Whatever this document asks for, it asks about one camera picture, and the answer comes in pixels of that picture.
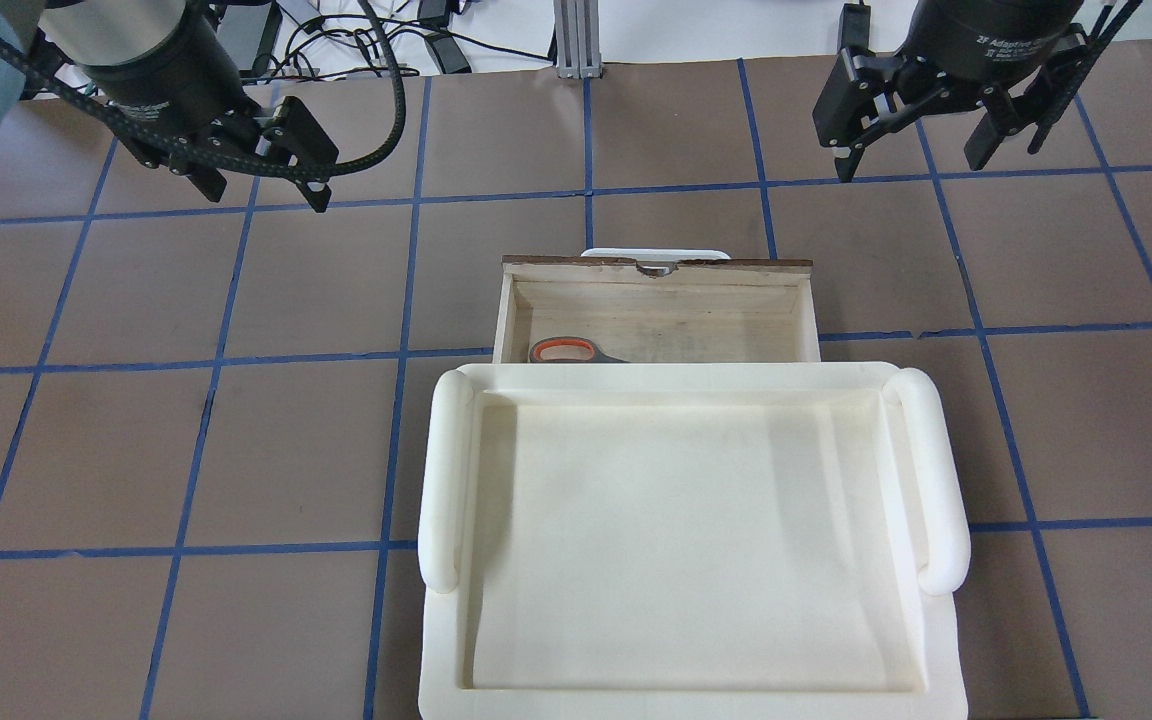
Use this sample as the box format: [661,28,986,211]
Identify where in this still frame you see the wooden drawer with white handle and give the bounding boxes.
[493,249,820,363]

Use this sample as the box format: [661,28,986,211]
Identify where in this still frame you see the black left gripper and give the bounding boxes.
[76,10,339,213]

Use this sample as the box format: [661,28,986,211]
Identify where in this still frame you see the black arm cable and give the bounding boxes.
[1026,0,1142,156]
[0,0,407,183]

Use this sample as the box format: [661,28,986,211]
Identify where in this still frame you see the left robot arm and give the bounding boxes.
[0,1,339,211]

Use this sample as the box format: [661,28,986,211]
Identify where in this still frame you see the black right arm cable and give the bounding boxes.
[1026,0,1142,156]

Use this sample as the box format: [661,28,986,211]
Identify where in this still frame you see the white plastic bin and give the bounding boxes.
[417,363,972,719]

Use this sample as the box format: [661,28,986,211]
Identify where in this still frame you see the grey orange scissors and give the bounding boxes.
[526,336,626,364]

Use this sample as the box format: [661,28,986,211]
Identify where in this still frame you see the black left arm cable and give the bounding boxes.
[0,0,407,183]

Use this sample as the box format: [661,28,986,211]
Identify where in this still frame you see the aluminium frame post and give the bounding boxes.
[552,0,605,79]

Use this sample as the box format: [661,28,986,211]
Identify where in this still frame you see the black power adapter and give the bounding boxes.
[424,32,473,76]

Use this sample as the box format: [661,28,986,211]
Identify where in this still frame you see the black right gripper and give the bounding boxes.
[812,1,1087,183]

